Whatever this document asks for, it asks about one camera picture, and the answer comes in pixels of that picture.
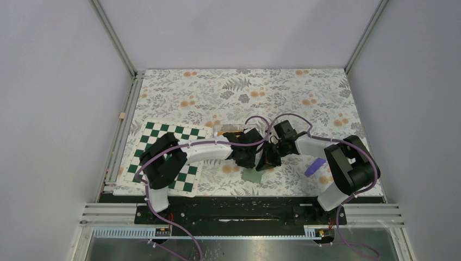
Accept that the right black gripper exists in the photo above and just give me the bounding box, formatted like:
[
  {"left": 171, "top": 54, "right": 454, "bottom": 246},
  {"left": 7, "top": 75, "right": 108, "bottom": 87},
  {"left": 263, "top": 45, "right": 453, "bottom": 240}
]
[{"left": 256, "top": 140, "right": 288, "bottom": 172}]

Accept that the green card holder wallet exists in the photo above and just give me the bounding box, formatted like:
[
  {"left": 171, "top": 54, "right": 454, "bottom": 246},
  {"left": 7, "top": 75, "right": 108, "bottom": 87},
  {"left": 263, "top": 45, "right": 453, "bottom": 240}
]
[{"left": 241, "top": 169, "right": 264, "bottom": 183}]

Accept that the clear box with orange blocks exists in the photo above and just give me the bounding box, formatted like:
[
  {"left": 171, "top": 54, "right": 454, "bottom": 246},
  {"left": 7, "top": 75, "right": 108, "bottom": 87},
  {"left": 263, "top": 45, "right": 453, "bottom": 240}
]
[{"left": 213, "top": 124, "right": 258, "bottom": 137}]

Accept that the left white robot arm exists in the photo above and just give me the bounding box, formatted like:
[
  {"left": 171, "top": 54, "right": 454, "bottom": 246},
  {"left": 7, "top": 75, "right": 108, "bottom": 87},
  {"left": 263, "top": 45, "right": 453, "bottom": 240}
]
[{"left": 135, "top": 128, "right": 265, "bottom": 223}]

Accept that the purple cylinder tube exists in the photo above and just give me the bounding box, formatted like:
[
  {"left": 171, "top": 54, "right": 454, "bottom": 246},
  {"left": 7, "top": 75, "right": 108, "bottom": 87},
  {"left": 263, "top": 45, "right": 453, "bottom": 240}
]
[{"left": 304, "top": 158, "right": 326, "bottom": 177}]

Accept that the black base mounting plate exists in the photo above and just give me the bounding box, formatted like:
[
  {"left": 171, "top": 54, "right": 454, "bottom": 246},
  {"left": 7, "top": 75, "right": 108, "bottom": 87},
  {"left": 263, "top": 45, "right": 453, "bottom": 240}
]
[{"left": 134, "top": 196, "right": 347, "bottom": 237}]

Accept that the floral table mat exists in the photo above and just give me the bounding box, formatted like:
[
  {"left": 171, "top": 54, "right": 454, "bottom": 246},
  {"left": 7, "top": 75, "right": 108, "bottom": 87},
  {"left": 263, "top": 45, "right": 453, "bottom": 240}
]
[{"left": 114, "top": 69, "right": 365, "bottom": 196}]

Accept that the green white chessboard mat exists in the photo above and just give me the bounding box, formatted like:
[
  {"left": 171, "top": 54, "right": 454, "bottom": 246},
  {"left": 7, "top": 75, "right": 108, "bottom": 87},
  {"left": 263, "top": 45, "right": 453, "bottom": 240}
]
[{"left": 114, "top": 119, "right": 212, "bottom": 197}]

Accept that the white slotted cable duct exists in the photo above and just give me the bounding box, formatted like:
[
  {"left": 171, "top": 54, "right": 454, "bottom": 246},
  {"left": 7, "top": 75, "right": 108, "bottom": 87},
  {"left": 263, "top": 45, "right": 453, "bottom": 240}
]
[{"left": 92, "top": 225, "right": 323, "bottom": 241}]

